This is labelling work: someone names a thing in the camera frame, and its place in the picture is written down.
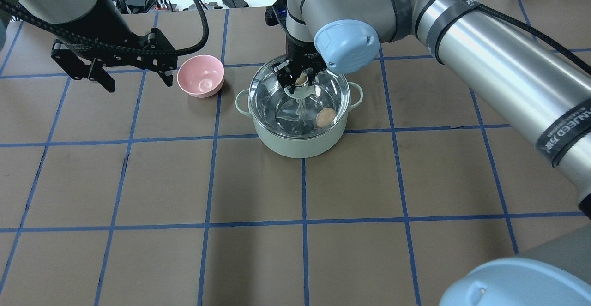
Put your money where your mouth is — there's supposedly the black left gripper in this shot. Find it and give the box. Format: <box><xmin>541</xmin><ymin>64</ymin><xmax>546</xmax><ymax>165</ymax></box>
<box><xmin>51</xmin><ymin>0</ymin><xmax>178</xmax><ymax>93</ymax></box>

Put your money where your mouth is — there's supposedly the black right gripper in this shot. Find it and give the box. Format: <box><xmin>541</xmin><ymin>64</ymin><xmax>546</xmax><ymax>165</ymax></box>
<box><xmin>265</xmin><ymin>0</ymin><xmax>326</xmax><ymax>95</ymax></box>

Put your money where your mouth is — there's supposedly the glass pot lid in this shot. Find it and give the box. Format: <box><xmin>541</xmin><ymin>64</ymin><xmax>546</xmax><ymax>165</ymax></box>
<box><xmin>247</xmin><ymin>55</ymin><xmax>350</xmax><ymax>139</ymax></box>

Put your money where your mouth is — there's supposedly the brown egg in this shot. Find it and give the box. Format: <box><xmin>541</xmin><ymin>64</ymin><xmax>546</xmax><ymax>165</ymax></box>
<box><xmin>316</xmin><ymin>108</ymin><xmax>336</xmax><ymax>128</ymax></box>

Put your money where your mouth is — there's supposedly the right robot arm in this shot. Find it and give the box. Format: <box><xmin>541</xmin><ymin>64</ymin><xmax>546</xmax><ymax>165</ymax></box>
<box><xmin>265</xmin><ymin>0</ymin><xmax>590</xmax><ymax>217</ymax></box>

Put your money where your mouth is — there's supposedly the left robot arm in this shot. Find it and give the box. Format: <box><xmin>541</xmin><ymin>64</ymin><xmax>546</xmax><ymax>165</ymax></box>
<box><xmin>1</xmin><ymin>0</ymin><xmax>177</xmax><ymax>93</ymax></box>

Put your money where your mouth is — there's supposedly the pale green electric pot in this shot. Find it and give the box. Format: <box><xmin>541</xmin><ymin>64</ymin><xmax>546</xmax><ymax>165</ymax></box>
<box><xmin>235</xmin><ymin>80</ymin><xmax>364</xmax><ymax>159</ymax></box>

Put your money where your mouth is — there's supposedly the pink bowl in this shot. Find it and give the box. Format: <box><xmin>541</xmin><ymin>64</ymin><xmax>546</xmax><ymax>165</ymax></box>
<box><xmin>177</xmin><ymin>55</ymin><xmax>224</xmax><ymax>98</ymax></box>

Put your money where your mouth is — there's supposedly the black braided left cable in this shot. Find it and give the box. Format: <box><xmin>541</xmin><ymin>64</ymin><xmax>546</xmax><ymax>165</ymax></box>
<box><xmin>0</xmin><ymin>0</ymin><xmax>210</xmax><ymax>57</ymax></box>

